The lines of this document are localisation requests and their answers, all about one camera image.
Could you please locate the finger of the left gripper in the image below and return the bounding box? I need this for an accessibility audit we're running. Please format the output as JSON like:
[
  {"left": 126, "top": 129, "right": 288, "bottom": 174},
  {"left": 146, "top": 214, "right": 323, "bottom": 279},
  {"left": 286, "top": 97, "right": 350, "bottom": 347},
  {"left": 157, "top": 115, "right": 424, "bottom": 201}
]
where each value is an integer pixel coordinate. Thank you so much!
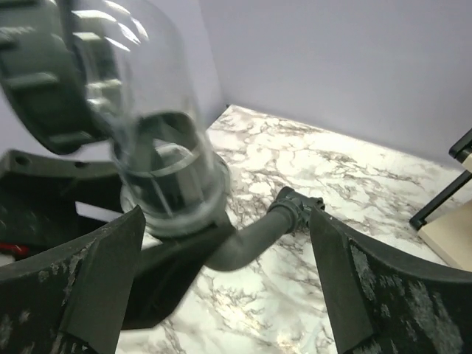
[
  {"left": 0, "top": 149, "right": 122, "bottom": 244},
  {"left": 119, "top": 213, "right": 235, "bottom": 330}
]

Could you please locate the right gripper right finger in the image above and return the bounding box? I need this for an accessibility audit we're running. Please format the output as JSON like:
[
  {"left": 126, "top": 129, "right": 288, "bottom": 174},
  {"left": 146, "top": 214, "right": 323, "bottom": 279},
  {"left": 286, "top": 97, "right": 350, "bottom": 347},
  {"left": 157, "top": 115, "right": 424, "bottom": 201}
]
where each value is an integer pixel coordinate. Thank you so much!
[{"left": 309, "top": 208, "right": 471, "bottom": 354}]

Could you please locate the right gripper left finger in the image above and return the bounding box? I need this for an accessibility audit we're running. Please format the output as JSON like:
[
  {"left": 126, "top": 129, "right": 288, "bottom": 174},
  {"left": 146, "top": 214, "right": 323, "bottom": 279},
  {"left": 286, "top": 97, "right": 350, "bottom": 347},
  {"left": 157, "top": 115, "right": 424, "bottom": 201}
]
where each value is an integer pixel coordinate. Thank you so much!
[{"left": 1, "top": 207, "right": 145, "bottom": 353}]

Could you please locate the black corrugated hose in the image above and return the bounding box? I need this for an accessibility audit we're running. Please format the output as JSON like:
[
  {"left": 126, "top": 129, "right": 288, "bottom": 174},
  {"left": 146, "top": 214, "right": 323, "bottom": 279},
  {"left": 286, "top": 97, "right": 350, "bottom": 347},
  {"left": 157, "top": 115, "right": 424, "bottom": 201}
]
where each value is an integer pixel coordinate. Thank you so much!
[{"left": 204, "top": 186, "right": 325, "bottom": 272}]

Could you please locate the clear plastic pipe fitting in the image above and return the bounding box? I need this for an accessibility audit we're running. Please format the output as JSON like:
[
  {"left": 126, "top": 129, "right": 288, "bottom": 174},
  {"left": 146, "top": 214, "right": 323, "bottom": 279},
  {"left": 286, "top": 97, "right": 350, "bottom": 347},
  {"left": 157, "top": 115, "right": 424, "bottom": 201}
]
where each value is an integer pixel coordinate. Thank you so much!
[{"left": 0, "top": 0, "right": 232, "bottom": 239}]

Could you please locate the cream tiered shelf rack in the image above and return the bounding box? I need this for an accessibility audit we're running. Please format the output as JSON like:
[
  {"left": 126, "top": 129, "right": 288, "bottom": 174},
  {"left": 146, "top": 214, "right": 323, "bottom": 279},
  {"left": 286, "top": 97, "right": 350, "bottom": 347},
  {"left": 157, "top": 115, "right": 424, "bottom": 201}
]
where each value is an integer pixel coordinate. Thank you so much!
[{"left": 409, "top": 131, "right": 471, "bottom": 271}]

